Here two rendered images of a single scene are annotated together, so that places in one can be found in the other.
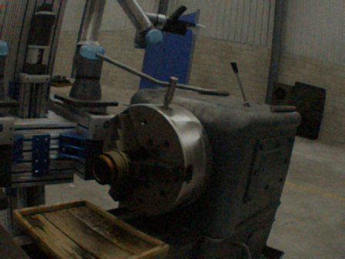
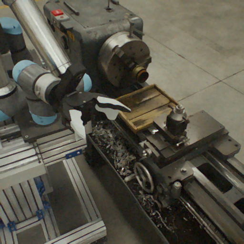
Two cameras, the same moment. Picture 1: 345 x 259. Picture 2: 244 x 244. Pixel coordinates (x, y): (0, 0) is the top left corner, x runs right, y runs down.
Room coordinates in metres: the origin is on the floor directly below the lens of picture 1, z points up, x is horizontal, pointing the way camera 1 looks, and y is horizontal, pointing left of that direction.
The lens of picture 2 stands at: (0.50, 1.50, 2.03)
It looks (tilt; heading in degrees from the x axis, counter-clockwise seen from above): 44 degrees down; 291
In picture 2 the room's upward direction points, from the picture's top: straight up
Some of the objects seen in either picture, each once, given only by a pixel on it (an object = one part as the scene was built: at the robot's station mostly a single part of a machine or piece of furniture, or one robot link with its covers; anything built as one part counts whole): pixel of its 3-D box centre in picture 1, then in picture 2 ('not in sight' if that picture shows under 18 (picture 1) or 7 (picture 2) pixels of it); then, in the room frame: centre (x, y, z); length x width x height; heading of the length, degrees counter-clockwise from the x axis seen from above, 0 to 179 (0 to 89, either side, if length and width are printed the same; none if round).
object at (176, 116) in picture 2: not in sight; (178, 113); (0.59, 0.47, 1.13); 0.08 x 0.08 x 0.03
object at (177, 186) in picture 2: not in sight; (176, 189); (0.52, 0.68, 0.84); 0.04 x 0.04 x 0.10; 52
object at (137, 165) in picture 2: not in sight; (152, 179); (0.66, 0.61, 0.75); 0.27 x 0.10 x 0.23; 142
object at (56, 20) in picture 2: not in sight; (60, 18); (1.49, -0.04, 1.23); 0.13 x 0.08 x 0.05; 142
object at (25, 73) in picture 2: not in sight; (34, 79); (0.96, 0.96, 1.56); 0.11 x 0.08 x 0.09; 158
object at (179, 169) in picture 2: not in sight; (189, 147); (0.51, 0.44, 0.90); 0.47 x 0.30 x 0.06; 52
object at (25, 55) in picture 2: (86, 86); (16, 53); (1.52, 0.39, 1.21); 0.15 x 0.15 x 0.10
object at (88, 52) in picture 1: (90, 59); (8, 33); (1.52, 0.40, 1.33); 0.13 x 0.12 x 0.14; 25
